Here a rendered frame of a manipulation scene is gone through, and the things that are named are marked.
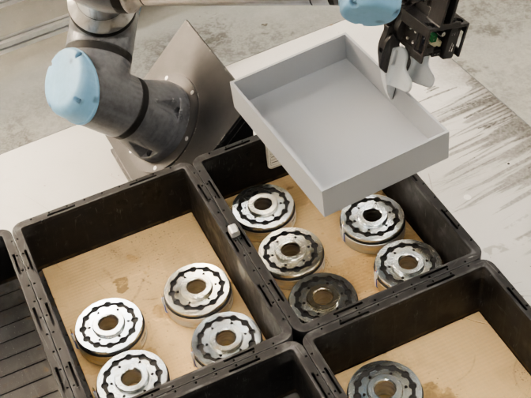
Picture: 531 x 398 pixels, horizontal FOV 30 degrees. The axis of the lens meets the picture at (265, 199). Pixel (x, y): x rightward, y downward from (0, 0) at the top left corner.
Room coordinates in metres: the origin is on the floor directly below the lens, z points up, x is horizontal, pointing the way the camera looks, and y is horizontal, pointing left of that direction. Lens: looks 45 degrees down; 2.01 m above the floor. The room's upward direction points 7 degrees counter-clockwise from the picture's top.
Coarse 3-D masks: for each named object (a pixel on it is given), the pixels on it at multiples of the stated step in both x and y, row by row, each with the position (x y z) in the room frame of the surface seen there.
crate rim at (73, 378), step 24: (168, 168) 1.16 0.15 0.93; (192, 168) 1.16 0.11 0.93; (120, 192) 1.13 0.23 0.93; (48, 216) 1.09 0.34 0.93; (216, 216) 1.05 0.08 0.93; (24, 240) 1.04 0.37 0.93; (24, 264) 0.99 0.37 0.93; (240, 264) 0.95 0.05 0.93; (264, 288) 0.89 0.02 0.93; (48, 312) 0.91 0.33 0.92; (288, 336) 0.81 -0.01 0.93; (72, 360) 0.81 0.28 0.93; (240, 360) 0.78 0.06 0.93; (72, 384) 0.77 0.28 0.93; (168, 384) 0.75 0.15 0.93
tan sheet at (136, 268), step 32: (160, 224) 1.14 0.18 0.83; (192, 224) 1.13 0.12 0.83; (96, 256) 1.09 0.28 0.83; (128, 256) 1.08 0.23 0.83; (160, 256) 1.07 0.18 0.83; (192, 256) 1.06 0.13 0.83; (64, 288) 1.02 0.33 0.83; (96, 288) 1.02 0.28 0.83; (128, 288) 1.01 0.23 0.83; (160, 288) 1.00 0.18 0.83; (64, 320) 0.96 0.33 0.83; (160, 320) 0.94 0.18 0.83; (160, 352) 0.88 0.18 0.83
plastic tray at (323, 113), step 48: (336, 48) 1.22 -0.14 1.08; (240, 96) 1.13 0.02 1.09; (288, 96) 1.16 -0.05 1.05; (336, 96) 1.14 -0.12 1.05; (384, 96) 1.13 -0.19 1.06; (288, 144) 1.06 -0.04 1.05; (336, 144) 1.04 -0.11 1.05; (384, 144) 1.03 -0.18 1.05; (432, 144) 0.98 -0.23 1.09; (336, 192) 0.92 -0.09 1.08
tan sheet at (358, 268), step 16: (288, 176) 1.22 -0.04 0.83; (288, 192) 1.18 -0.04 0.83; (304, 208) 1.14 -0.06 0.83; (304, 224) 1.10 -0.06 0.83; (320, 224) 1.10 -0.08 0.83; (336, 224) 1.09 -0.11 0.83; (320, 240) 1.06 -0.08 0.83; (336, 240) 1.06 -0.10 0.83; (336, 256) 1.02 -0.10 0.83; (352, 256) 1.02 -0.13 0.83; (368, 256) 1.02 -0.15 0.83; (336, 272) 0.99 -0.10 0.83; (352, 272) 0.99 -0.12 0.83; (368, 272) 0.98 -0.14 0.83; (368, 288) 0.95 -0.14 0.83
